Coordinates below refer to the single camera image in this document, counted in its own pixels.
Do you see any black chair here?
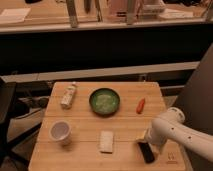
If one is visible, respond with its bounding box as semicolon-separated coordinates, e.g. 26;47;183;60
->
0;78;41;166

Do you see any orange carrot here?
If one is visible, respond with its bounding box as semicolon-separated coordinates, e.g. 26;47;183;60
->
136;98;145;114

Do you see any white paper sheet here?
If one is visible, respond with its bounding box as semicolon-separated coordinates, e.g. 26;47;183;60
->
0;8;31;24

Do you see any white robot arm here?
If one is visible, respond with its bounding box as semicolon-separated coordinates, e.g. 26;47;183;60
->
136;107;213;162

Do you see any white sponge block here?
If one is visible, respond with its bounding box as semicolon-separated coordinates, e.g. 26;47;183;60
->
100;131;114;153

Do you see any green bowl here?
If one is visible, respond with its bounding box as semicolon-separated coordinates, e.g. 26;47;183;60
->
89;88;120;117

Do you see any small white bottle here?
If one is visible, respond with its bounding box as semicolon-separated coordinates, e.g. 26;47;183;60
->
60;82;77;109

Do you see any black eraser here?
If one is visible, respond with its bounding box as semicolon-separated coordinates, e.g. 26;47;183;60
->
138;142;155;163

